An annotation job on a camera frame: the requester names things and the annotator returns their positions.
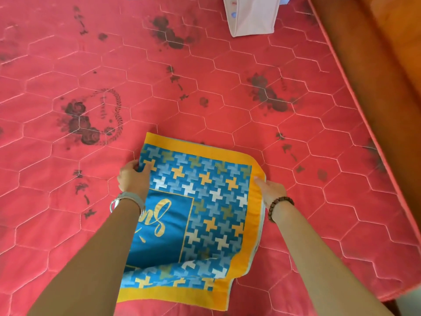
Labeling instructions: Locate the brown bead bracelet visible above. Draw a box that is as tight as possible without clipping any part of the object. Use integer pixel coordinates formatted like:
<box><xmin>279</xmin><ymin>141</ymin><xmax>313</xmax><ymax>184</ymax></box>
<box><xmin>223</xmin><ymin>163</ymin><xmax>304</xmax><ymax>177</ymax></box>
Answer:
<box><xmin>268</xmin><ymin>197</ymin><xmax>295</xmax><ymax>223</ymax></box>

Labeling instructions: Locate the person's left hand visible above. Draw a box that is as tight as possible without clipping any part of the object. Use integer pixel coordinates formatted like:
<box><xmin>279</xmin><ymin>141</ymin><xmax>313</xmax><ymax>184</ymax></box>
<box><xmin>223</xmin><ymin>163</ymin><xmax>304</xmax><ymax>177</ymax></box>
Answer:
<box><xmin>117</xmin><ymin>160</ymin><xmax>151</xmax><ymax>201</ymax></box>

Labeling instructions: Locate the white fabric bag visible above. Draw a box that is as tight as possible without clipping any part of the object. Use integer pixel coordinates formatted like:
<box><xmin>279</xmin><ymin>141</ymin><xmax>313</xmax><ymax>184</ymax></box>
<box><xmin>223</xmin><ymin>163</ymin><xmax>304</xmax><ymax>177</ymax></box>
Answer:
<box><xmin>223</xmin><ymin>0</ymin><xmax>282</xmax><ymax>38</ymax></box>

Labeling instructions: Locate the person's right forearm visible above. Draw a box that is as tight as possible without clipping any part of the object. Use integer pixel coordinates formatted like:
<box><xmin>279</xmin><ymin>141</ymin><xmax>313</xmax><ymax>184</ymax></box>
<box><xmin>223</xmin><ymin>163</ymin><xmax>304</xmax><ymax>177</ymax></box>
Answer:
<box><xmin>272</xmin><ymin>201</ymin><xmax>394</xmax><ymax>316</ymax></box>

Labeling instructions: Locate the red quilted mattress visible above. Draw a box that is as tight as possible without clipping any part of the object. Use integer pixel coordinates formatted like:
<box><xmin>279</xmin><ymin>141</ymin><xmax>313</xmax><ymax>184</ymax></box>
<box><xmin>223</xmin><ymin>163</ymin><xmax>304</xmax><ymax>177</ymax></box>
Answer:
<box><xmin>0</xmin><ymin>0</ymin><xmax>421</xmax><ymax>316</ymax></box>

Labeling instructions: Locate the person's left forearm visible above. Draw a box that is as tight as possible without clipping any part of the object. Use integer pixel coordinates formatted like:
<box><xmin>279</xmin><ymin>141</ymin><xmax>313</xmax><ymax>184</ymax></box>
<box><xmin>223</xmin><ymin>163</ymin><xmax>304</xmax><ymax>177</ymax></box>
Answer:
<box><xmin>28</xmin><ymin>199</ymin><xmax>141</xmax><ymax>316</ymax></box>

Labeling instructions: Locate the brown wooden bed frame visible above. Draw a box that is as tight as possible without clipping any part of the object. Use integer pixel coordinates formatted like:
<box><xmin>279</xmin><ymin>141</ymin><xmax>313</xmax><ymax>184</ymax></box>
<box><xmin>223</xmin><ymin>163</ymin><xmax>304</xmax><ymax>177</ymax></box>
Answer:
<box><xmin>309</xmin><ymin>0</ymin><xmax>421</xmax><ymax>227</ymax></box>

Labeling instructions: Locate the person's right hand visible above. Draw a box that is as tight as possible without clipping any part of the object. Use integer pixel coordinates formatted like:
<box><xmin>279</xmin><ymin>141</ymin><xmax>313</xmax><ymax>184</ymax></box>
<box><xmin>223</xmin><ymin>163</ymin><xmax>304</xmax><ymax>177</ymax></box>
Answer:
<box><xmin>254</xmin><ymin>176</ymin><xmax>287</xmax><ymax>208</ymax></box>

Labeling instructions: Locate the blue yellow patterned pillowcase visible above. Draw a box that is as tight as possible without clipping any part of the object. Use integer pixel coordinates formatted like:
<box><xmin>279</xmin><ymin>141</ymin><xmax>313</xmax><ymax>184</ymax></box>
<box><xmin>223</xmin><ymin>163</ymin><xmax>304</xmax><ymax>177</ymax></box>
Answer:
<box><xmin>117</xmin><ymin>132</ymin><xmax>266</xmax><ymax>311</ymax></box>

